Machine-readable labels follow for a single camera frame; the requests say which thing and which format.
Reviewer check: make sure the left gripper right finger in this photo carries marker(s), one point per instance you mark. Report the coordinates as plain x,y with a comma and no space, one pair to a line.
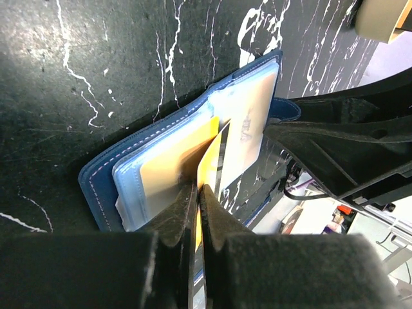
248,270

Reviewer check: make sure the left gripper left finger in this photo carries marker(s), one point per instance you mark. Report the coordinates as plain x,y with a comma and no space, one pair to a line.
148,268

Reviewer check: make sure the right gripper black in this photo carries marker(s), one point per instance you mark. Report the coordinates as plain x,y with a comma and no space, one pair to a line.
355,143

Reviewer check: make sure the yellow black striped card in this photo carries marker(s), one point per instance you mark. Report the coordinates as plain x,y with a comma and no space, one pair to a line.
208,173

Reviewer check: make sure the orange patterned credit card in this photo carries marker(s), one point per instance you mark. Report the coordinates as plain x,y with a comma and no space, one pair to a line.
246,107

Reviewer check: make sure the blue card holder wallet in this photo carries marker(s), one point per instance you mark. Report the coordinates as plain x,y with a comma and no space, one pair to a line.
111,182

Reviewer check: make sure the beige plastic tray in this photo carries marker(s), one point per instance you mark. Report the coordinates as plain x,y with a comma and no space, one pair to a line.
383,20

